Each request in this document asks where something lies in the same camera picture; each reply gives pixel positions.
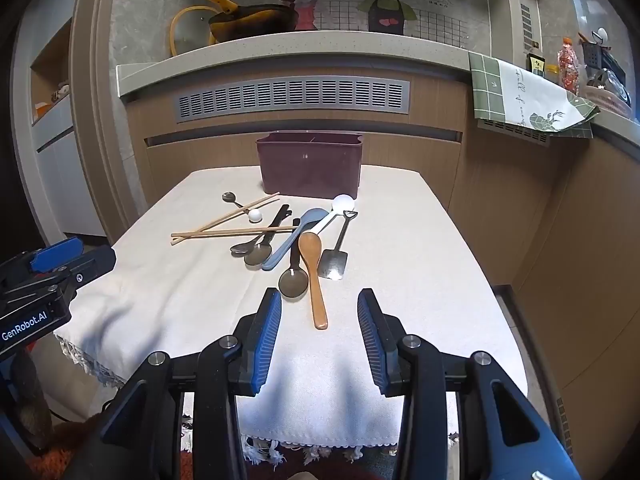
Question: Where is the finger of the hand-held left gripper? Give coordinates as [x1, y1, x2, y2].
[47, 245, 117, 307]
[0, 236, 85, 288]

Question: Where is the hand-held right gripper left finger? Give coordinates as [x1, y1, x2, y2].
[60, 287, 283, 480]

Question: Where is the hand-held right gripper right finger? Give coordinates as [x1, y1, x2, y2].
[356, 287, 583, 480]

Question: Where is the black-handled metal spoon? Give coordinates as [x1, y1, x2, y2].
[278, 220, 310, 302]
[230, 217, 301, 257]
[244, 204, 291, 267]

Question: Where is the shovel-shaped metal spoon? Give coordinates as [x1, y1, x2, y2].
[316, 208, 359, 281]

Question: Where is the wooden spoon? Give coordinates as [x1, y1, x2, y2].
[298, 232, 329, 331]

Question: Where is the blue plastic spoon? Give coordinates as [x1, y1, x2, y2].
[261, 207, 328, 272]

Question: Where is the white plastic spoon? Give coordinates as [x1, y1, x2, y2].
[307, 194, 356, 236]

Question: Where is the small spoon with white knob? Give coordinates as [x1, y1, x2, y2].
[221, 191, 263, 223]

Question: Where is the purple plastic utensil holder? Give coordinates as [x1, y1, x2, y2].
[256, 131, 364, 200]

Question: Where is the white shelf cabinet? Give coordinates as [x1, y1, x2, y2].
[15, 10, 126, 241]

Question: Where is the red rug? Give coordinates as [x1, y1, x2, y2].
[25, 417, 201, 480]

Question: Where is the wooden kitchen cabinet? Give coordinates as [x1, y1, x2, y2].
[125, 75, 640, 480]

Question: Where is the long grey vent grille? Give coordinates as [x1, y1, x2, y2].
[174, 76, 411, 124]

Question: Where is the yellow-rimmed glass lid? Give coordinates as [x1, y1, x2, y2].
[169, 4, 221, 57]

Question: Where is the short grey vent grille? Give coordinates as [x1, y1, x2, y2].
[476, 117, 552, 148]

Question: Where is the green checked cloth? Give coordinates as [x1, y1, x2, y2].
[468, 51, 601, 139]

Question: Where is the stone kitchen countertop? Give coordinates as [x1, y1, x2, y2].
[116, 30, 640, 148]

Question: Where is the dark sauce bottle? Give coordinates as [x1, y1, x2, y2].
[525, 42, 547, 78]

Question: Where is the pink plastic basket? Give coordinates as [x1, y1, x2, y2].
[580, 85, 633, 113]

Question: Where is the orange chili bottle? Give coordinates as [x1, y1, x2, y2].
[557, 37, 581, 96]

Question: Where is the metal pot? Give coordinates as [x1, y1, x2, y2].
[587, 67, 631, 98]

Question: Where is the black countertop utensil rack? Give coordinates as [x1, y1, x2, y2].
[579, 26, 613, 68]

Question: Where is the dark pan with yellow handle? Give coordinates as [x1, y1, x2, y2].
[191, 0, 299, 43]

